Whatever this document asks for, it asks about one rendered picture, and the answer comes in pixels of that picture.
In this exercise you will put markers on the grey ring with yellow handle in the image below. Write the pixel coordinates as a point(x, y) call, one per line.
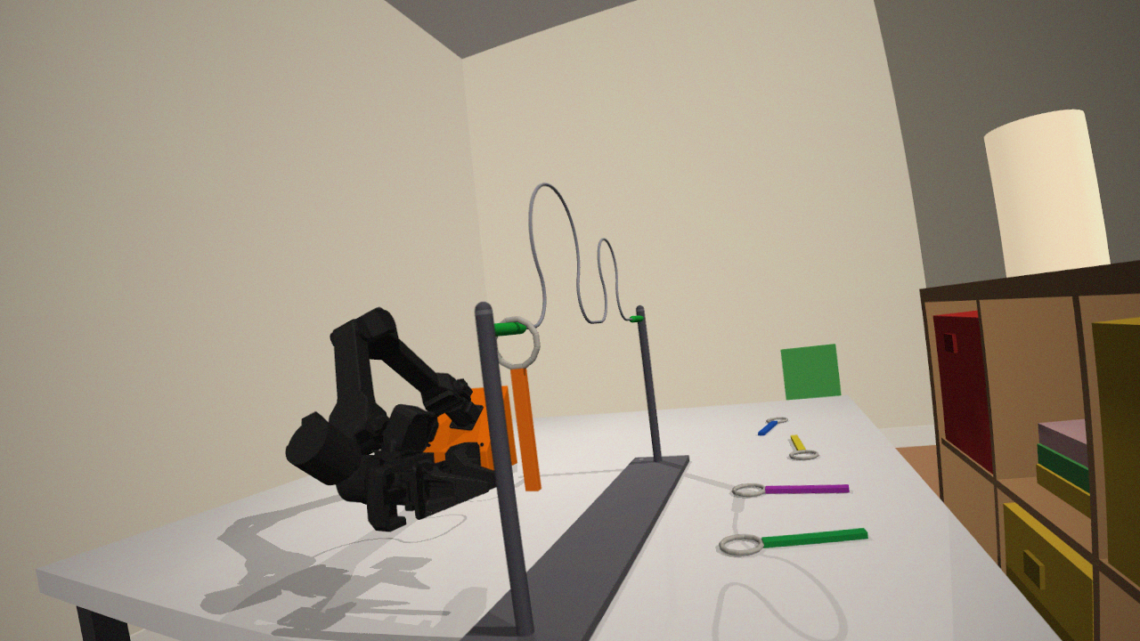
point(800, 449)

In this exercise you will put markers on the orange bar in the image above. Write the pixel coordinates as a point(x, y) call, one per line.
point(523, 409)

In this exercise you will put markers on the grey loop with purple handle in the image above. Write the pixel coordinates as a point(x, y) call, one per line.
point(783, 489)

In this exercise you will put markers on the blue flat bar with grey loop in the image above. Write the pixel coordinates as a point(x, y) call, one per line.
point(771, 424)

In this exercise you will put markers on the grey loop with green handle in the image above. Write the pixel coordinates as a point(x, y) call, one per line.
point(792, 540)

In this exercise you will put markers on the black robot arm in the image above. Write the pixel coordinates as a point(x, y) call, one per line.
point(338, 452)

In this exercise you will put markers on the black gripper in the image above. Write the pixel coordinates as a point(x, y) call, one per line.
point(423, 486)

